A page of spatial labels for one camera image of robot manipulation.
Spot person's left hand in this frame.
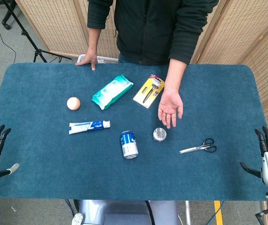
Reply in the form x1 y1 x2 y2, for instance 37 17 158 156
158 89 184 129

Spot person's right hand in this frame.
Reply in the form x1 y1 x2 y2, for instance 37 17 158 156
75 48 99 71

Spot black handled scissors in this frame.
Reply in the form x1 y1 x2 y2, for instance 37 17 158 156
179 138 217 155

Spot person's right forearm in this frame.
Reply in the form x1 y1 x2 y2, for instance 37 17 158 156
86 27 102 53

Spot person's left forearm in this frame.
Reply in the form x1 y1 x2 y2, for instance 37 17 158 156
163 58 188 93

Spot white plastic basket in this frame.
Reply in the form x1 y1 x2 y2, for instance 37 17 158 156
77 54 120 64

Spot yellow razor blister pack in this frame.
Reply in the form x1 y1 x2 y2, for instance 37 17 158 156
133 74 166 109

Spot clear jar of clips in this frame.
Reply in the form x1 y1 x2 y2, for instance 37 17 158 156
153 127 168 143

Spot green wet wipes pack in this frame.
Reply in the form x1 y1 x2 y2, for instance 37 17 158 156
91 74 134 111

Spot woven wooden folding screen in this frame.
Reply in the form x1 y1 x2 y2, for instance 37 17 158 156
191 0 268 139
15 0 120 59

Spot peach coloured ball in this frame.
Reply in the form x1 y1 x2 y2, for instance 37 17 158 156
66 97 81 111

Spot black tripod stand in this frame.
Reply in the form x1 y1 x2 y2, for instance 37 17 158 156
1 0 72 63

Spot blue white drink can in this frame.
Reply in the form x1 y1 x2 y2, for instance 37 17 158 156
120 130 139 159

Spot blue table mat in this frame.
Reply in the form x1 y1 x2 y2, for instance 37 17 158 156
0 62 268 202

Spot person's torso black jacket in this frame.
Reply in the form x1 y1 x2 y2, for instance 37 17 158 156
87 0 220 66

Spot blue white toothpaste tube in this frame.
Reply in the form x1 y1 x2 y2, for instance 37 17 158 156
68 120 111 135

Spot black office chair base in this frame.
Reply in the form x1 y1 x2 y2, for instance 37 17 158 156
0 0 17 30

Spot metal table leg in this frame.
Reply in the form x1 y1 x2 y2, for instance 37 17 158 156
184 201 191 225

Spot grey robot torso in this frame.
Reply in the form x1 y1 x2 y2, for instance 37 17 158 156
71 199 180 225

